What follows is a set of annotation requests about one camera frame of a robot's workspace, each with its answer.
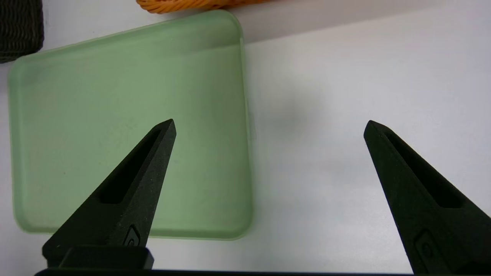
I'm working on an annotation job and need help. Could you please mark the light green plastic tray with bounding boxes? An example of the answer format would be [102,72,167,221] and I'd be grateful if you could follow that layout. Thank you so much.
[8,10,254,241]

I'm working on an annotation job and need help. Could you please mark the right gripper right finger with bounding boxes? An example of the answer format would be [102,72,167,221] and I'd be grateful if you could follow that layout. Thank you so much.
[364,120,491,274]

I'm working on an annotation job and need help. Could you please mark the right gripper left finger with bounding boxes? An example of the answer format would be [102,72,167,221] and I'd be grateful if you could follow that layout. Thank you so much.
[41,119,177,250]

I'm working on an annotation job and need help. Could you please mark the orange wicker basket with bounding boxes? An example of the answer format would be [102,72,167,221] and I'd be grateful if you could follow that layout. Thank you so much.
[136,0,269,14]

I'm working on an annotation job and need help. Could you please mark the dark brown wicker basket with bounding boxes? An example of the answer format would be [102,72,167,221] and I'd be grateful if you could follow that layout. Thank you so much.
[0,0,44,64]

